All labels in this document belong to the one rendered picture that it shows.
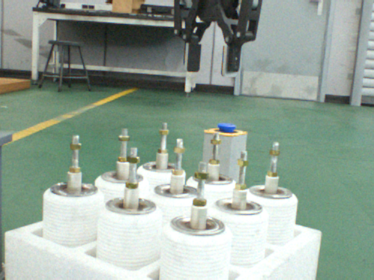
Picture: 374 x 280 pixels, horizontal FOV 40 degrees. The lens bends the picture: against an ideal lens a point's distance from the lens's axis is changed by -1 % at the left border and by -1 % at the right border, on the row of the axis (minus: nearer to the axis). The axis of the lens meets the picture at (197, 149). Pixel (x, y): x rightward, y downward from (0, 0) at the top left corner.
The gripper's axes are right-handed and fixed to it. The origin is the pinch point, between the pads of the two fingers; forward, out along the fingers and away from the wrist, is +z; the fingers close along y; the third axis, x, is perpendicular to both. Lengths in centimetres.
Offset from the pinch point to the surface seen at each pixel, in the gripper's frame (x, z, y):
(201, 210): -0.5, 19.4, 1.0
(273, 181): 22.3, 19.6, -5.1
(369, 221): 100, 47, -26
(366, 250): 75, 47, -13
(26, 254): -14.0, 31.2, -23.0
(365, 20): 462, -43, -246
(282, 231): 21.5, 27.4, -1.4
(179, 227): -2.9, 21.7, -0.5
